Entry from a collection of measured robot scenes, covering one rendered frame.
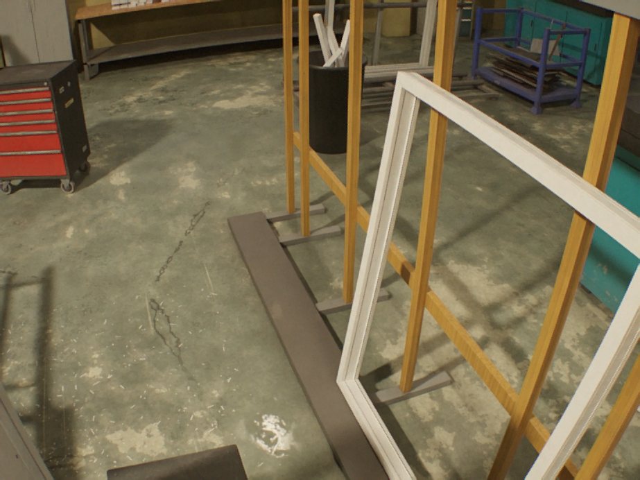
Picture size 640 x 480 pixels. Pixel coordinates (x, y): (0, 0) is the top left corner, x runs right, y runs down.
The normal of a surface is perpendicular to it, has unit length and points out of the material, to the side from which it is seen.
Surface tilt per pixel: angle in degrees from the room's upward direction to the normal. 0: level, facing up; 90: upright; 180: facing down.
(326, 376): 0
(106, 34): 90
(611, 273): 90
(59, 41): 90
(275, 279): 0
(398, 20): 90
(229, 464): 0
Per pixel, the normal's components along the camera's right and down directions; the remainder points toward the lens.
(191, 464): 0.00, -0.84
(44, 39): 0.35, 0.51
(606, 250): -0.94, 0.18
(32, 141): -0.01, 0.54
